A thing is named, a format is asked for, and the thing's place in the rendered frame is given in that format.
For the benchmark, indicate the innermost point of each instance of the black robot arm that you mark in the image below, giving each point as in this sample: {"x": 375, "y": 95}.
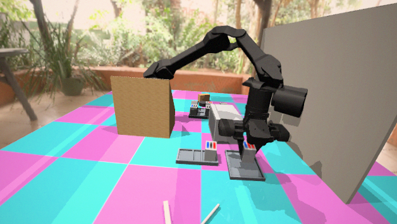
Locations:
{"x": 286, "y": 99}

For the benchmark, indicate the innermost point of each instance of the beige flat panel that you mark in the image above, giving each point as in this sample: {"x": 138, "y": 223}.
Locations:
{"x": 348, "y": 63}

